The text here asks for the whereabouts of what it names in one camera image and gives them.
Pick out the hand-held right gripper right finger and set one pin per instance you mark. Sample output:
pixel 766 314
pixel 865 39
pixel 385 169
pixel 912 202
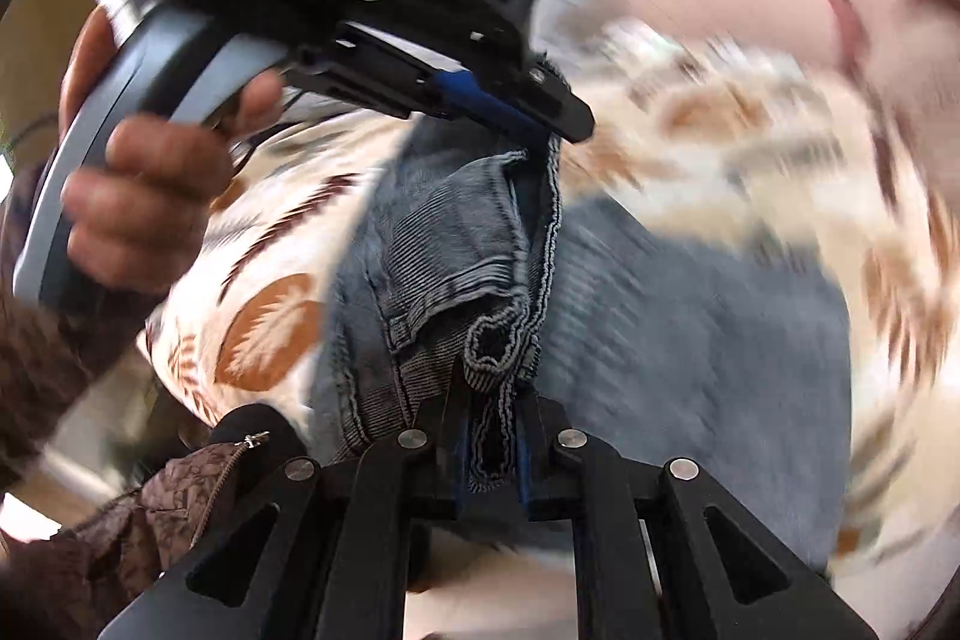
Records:
pixel 525 464

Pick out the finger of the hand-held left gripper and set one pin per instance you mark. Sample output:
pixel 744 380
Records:
pixel 559 100
pixel 487 104

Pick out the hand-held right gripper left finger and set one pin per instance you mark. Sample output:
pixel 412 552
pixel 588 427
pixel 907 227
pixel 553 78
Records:
pixel 459 460

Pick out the grey-blue denim pants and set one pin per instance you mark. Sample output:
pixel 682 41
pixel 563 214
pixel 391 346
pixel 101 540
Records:
pixel 675 340

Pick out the person's left forearm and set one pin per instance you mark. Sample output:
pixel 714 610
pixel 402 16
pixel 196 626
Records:
pixel 45 370

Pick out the person's left hand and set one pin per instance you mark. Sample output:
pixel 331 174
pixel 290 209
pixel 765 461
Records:
pixel 150 197

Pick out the cream leaf-print blanket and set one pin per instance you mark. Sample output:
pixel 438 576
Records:
pixel 285 325

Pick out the brown patterned jacket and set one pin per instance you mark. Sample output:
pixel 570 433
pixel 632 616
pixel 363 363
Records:
pixel 112 550

